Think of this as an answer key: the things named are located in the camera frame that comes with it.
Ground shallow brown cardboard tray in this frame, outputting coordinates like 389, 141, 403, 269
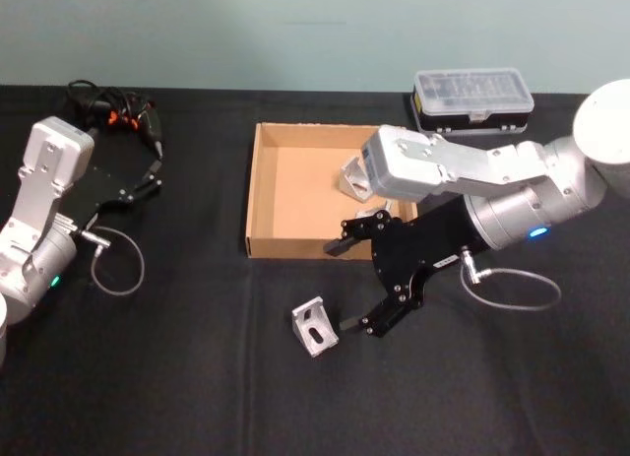
244, 121, 419, 261

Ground black tablecloth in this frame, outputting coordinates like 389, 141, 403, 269
0, 84, 630, 456

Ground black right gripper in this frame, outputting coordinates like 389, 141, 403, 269
323, 195, 493, 340

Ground aluminium corner bracket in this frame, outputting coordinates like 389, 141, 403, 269
337, 155, 378, 204
289, 293, 341, 359

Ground left gripper's thin grey cable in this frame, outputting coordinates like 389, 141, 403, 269
78, 224, 146, 296

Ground clear plastic case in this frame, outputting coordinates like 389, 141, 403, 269
409, 69, 536, 135

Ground right gripper's thin grey cable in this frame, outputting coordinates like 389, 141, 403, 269
460, 247, 563, 311

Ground black corded tool orange parts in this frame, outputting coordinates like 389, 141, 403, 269
65, 80, 166, 162

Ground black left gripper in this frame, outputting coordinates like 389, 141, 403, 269
57, 158, 164, 231

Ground gripper's thin grey cable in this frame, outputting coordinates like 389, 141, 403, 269
78, 224, 146, 296
460, 247, 563, 311

